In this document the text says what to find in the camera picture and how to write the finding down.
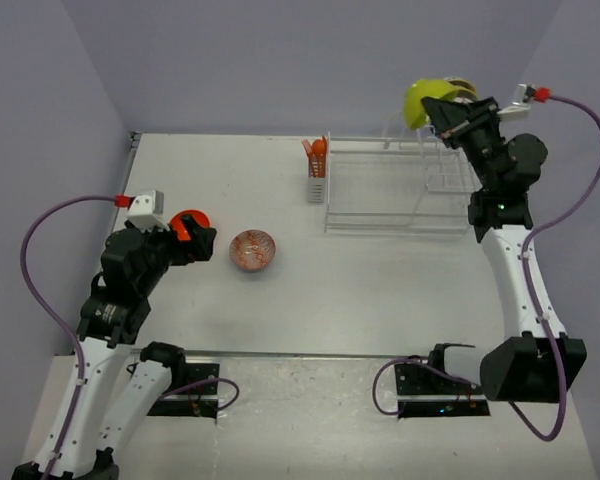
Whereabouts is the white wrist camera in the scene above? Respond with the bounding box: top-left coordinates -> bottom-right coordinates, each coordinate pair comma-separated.
127,190 -> 169,231
498,84 -> 536,121

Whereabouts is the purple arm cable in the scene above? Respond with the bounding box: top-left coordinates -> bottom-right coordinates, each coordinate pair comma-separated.
19,194 -> 134,480
507,87 -> 600,442

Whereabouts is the orange plastic bowl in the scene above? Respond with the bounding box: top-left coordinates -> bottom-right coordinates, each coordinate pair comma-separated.
170,209 -> 211,242

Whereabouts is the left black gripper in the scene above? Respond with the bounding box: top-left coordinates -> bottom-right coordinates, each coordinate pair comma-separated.
137,212 -> 216,294

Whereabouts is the orange plastic knife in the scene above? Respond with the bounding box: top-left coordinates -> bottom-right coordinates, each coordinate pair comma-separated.
320,136 -> 328,159

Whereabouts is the white cutlery holder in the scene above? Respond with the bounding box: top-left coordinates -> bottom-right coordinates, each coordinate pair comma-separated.
307,157 -> 327,204

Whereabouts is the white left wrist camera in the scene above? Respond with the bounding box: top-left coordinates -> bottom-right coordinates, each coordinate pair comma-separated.
127,190 -> 169,231

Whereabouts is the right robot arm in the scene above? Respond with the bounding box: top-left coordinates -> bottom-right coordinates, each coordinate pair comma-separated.
421,97 -> 587,404

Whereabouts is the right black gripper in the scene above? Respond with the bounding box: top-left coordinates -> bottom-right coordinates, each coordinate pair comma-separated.
421,97 -> 502,191

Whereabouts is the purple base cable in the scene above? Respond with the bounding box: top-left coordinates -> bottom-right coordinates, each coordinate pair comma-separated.
162,378 -> 240,426
371,358 -> 481,416

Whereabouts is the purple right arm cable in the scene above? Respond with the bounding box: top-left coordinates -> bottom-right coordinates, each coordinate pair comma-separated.
507,87 -> 600,442

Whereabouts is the lime green plastic bowl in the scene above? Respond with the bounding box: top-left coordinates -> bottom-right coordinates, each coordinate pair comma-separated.
403,78 -> 461,130

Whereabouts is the tan yellow rimmed bowl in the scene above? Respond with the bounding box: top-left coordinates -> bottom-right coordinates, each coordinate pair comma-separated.
451,79 -> 479,100

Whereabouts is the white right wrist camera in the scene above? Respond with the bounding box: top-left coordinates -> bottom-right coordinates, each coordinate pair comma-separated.
498,84 -> 536,121

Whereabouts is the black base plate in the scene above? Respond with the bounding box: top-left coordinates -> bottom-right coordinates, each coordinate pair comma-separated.
148,362 -> 220,419
394,361 -> 491,419

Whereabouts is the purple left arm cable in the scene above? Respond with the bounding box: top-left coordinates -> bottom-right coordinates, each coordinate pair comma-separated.
19,194 -> 134,480

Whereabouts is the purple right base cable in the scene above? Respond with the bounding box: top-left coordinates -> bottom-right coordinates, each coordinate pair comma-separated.
371,358 -> 481,416

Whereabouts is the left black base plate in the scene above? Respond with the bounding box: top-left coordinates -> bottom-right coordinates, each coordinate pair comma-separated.
148,362 -> 220,419

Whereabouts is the orange patterned ceramic bowl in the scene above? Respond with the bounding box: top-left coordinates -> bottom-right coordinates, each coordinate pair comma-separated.
229,229 -> 276,273

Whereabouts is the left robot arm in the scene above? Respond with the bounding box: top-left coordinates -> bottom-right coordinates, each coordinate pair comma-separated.
12,210 -> 217,479

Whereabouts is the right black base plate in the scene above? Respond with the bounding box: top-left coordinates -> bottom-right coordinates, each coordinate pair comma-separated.
394,361 -> 491,419

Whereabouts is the orange plastic fork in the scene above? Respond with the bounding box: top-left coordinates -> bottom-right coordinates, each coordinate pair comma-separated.
302,139 -> 315,161

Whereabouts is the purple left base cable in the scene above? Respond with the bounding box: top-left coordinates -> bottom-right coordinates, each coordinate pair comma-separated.
162,378 -> 240,426

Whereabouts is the white wire dish rack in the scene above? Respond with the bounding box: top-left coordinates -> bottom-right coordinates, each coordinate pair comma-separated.
324,111 -> 478,237

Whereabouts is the orange plastic spoon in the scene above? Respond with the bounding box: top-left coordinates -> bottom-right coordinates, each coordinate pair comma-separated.
312,139 -> 326,178

